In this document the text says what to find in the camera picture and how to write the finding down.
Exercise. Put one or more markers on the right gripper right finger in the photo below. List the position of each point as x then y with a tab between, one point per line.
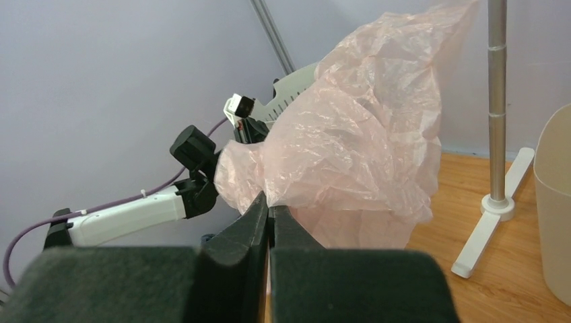
310	283

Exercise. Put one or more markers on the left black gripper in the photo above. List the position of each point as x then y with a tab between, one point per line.
249	131

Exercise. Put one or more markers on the clothes rack pole with foot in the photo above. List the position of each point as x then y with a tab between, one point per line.
499	205

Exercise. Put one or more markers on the white slotted laundry basket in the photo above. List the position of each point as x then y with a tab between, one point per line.
287	90

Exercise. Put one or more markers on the pink plastic trash bag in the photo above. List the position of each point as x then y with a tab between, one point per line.
356	156

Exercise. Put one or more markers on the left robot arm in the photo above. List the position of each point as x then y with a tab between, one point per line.
174	200

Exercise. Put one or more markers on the corner aluminium profile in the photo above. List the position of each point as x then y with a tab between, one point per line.
270	27

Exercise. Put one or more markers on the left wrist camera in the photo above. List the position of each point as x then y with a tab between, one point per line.
238	107

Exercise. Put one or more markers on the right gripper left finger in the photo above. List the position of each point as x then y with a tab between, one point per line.
222	281

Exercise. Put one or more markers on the beige plastic trash bin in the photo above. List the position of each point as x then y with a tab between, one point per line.
552	183

